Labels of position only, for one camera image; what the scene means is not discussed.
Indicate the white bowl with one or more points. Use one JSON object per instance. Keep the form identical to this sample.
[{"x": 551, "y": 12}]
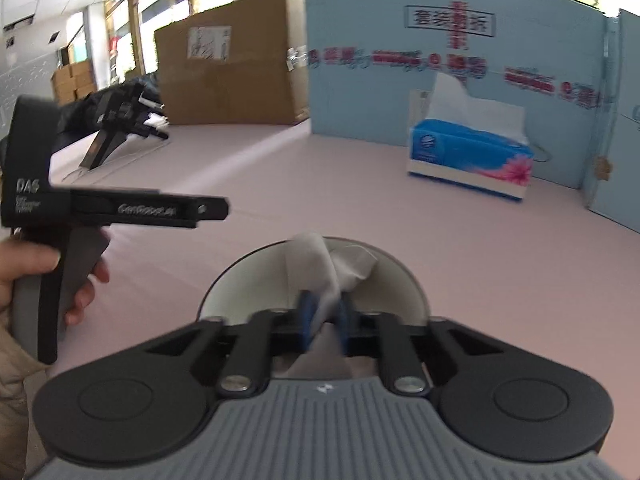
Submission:
[{"x": 240, "y": 290}]

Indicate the blue tissue box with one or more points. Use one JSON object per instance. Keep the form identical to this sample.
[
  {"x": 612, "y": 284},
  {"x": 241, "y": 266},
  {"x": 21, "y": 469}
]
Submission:
[{"x": 465, "y": 155}]

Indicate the brown tape piece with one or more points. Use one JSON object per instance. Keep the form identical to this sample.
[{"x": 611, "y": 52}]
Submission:
[{"x": 604, "y": 167}]

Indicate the wooden post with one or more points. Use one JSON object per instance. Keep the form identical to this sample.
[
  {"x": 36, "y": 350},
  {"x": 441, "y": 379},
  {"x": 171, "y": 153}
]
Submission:
[{"x": 133, "y": 15}]

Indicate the black device on stand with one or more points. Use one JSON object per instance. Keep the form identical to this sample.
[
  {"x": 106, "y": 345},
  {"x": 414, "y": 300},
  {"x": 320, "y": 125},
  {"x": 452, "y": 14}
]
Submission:
[{"x": 107, "y": 135}]

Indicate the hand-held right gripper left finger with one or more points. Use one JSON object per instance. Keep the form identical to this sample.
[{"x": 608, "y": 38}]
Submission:
[{"x": 306, "y": 321}]

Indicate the stack of small cardboard boxes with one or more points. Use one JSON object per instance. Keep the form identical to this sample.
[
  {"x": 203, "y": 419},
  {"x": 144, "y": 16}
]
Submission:
[{"x": 75, "y": 82}]

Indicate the narrow light blue board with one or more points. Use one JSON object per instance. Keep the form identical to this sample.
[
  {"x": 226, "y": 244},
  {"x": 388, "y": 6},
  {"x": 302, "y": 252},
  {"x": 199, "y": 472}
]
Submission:
[{"x": 622, "y": 160}]

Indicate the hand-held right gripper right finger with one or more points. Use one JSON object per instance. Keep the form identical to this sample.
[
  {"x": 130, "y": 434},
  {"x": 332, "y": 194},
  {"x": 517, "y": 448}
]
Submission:
[{"x": 345, "y": 321}]

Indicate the white tissue sheet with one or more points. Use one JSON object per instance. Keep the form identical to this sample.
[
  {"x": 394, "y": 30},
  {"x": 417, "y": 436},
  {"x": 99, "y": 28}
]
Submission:
[{"x": 465, "y": 105}]

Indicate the white cleaning cloth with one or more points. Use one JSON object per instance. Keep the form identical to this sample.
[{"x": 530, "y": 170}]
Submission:
[{"x": 340, "y": 265}]

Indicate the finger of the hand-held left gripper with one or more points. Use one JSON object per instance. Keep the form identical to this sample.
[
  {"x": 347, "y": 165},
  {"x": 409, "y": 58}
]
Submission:
[{"x": 212, "y": 209}]

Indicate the person's left forearm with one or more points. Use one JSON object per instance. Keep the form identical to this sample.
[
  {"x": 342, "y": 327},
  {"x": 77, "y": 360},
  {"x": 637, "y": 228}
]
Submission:
[{"x": 15, "y": 400}]

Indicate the person's left hand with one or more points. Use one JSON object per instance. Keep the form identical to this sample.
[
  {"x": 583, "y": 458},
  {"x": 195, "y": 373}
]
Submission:
[{"x": 25, "y": 262}]

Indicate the wide light blue board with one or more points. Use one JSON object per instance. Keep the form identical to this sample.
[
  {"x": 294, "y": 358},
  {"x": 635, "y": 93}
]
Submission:
[{"x": 375, "y": 95}]

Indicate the large cardboard box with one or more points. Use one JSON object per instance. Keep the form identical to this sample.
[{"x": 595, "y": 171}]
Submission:
[{"x": 235, "y": 70}]

